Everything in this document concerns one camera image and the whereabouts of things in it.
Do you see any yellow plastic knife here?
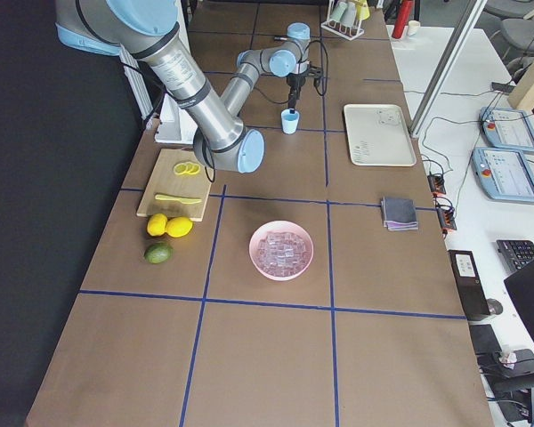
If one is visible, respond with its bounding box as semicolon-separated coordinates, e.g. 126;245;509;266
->
154;193;202;205

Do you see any lower yellow lemon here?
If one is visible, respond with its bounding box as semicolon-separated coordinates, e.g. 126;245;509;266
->
165;217;193;238

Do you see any office chair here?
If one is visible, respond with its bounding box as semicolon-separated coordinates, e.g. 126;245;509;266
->
484;1;534;56

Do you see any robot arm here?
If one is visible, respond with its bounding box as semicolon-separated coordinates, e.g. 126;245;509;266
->
55;1;311;173

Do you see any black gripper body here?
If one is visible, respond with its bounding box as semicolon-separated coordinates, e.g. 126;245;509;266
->
287;73;305;92

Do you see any upper yellow lemon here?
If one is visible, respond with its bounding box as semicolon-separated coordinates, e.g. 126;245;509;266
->
146;213;168;237

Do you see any orange usb hub near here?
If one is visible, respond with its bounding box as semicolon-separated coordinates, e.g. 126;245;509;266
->
434;197;457;235

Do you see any near teach pendant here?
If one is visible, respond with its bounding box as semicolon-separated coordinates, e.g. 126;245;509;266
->
472;148;534;204

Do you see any black keyboard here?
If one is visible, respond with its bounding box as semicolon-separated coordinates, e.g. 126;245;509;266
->
496;239;534;272

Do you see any far teach pendant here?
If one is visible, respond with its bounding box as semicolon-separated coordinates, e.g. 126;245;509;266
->
479;107;534;154

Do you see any black box device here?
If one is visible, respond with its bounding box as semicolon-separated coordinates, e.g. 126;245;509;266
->
448;250;490;321

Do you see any orange usb hub far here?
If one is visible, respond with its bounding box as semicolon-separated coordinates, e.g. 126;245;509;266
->
427;173;446;196

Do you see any green avocado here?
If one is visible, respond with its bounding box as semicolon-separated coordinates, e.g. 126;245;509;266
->
143;242;173;264

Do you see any light blue plastic cup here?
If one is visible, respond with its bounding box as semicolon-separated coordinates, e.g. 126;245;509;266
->
280;109;300;134

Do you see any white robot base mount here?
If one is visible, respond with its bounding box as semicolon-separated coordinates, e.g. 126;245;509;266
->
155;94;198;146

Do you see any bamboo cutting board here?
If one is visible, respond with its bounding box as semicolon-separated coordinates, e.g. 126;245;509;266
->
136;149;211;222

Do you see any pink bowl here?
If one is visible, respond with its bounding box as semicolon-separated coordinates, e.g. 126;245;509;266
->
248;221;313;281

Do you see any cream bear tray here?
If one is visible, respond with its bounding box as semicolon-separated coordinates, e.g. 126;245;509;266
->
343;104;417;167

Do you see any teach pendant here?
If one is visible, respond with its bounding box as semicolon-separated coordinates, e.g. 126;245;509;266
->
479;107;534;154
472;148;534;204

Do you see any aluminium frame post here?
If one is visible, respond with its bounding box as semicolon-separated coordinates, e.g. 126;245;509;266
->
409;0;487;138

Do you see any small white cup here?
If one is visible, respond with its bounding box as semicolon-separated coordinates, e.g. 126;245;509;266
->
406;20;421;36

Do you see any yellow lemon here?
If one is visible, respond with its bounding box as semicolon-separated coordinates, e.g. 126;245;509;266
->
146;213;168;237
165;217;193;238

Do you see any computer mouse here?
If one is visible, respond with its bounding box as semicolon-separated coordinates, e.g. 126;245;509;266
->
486;298;504;316

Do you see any grey folded cloth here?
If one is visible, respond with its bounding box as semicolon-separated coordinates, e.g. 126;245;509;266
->
381;197;419;231

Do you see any red bottle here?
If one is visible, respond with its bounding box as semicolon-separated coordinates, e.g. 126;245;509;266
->
392;0;414;39

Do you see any lemon slices stack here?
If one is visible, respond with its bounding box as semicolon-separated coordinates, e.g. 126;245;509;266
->
173;161;201;176

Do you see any orange usb hub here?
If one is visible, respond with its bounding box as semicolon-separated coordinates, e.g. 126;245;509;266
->
434;197;457;235
427;173;446;196

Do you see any wire cup rack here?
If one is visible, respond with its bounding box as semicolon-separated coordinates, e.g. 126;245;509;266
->
320;0;370;41

